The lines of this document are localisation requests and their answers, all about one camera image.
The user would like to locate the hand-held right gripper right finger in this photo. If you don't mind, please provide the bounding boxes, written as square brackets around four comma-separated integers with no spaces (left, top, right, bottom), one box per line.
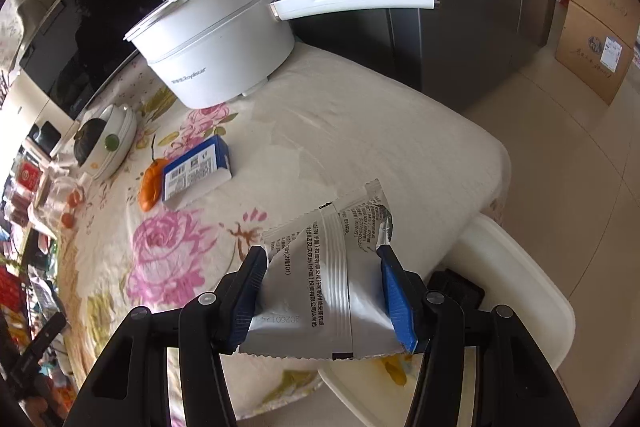
[376,244,581,427]

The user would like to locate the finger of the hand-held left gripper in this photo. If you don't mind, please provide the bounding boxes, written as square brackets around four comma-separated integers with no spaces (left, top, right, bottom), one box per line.
[15,312,68,378]

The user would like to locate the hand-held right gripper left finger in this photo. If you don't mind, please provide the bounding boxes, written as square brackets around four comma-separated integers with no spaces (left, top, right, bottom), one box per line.
[62,245,268,427]

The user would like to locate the white snack wrapper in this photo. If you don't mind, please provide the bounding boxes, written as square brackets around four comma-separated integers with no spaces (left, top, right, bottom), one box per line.
[239,179,416,362]

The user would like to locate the white chair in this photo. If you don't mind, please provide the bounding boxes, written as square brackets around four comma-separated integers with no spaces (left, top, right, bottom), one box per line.
[317,213,576,427]

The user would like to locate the black plastic tray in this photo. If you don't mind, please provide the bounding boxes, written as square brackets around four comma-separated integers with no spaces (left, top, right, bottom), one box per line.
[429,270,487,310]

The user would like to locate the yellow snack packet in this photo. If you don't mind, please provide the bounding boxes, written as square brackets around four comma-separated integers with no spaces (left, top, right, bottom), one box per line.
[139,158,168,212]

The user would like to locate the blue biscuit box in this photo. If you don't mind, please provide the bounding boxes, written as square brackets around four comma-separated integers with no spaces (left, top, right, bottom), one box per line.
[161,136,233,208]

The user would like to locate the red tin box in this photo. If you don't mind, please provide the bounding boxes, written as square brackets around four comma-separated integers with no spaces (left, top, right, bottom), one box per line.
[15,159,43,202]

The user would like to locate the white bowl with flower print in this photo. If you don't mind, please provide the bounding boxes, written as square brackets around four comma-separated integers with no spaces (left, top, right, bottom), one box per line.
[75,104,138,180]

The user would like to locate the white electric pot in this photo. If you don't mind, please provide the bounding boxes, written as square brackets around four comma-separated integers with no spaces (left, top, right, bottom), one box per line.
[123,0,442,109]

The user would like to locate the black microwave oven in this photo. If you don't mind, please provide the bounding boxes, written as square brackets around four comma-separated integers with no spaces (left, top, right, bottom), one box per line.
[15,0,231,122]

